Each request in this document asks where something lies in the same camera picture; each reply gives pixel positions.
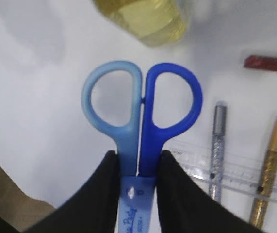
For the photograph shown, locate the clear plastic ruler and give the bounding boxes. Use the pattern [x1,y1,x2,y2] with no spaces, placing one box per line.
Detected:
[167,139,277,203]

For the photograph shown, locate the yellow drink bottle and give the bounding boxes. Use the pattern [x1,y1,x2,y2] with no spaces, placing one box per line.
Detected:
[93,0,191,47]

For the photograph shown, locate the blue safety scissors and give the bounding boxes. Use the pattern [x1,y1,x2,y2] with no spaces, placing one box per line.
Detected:
[81,61,203,233]

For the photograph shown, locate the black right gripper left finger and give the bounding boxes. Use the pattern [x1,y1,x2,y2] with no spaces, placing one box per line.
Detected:
[26,150,120,233]

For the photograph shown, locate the red marker pen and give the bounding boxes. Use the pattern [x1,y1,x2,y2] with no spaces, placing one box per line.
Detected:
[244,55,277,72]

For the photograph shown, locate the silver glitter pen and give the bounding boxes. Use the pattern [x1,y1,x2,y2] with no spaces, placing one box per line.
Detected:
[209,104,227,203]

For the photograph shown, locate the gold glitter pen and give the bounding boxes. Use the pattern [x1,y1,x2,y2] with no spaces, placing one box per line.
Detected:
[249,120,277,229]

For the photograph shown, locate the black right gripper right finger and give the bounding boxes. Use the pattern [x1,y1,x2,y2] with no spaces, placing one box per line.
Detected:
[156,150,261,233]

